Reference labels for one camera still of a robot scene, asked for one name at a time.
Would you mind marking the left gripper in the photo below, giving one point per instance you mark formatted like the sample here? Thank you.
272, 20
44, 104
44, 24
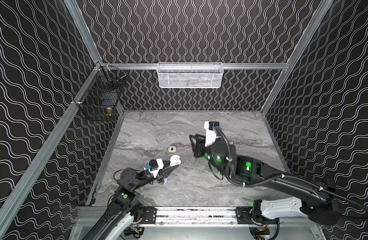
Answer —
165, 172

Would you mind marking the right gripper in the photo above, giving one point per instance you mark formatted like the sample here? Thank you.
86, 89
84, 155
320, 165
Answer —
201, 147

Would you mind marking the white round earbud case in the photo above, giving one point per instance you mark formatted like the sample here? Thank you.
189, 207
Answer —
175, 160

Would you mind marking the cream earbud charging case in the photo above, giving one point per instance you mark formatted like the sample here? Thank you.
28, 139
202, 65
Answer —
172, 149

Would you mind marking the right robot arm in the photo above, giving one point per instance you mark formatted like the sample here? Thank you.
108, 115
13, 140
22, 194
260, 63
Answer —
319, 201

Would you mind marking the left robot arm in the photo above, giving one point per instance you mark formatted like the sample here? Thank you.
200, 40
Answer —
124, 207

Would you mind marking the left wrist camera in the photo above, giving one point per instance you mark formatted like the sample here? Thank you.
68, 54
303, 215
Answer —
154, 166

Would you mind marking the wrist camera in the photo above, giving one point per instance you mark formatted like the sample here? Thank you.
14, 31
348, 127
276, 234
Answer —
154, 166
211, 134

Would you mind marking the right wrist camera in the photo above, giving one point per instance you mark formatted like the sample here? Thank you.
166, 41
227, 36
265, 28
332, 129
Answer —
211, 134

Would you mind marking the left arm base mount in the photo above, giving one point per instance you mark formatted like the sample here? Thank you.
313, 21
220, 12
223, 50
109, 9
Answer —
146, 215

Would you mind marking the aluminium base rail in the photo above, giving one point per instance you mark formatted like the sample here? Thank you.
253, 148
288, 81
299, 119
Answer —
187, 217

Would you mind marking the white wire mesh basket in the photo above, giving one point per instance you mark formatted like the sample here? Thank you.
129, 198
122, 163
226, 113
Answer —
187, 75

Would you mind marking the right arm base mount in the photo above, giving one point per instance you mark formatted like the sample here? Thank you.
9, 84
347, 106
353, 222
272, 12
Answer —
247, 216

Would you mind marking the black wire basket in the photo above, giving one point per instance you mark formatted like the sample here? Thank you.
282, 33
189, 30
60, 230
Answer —
104, 91

